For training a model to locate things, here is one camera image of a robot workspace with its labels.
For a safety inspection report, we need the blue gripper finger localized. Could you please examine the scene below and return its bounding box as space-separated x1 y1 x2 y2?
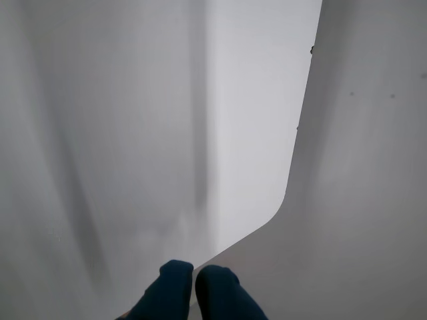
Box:
128 259 195 320
195 265 268 320

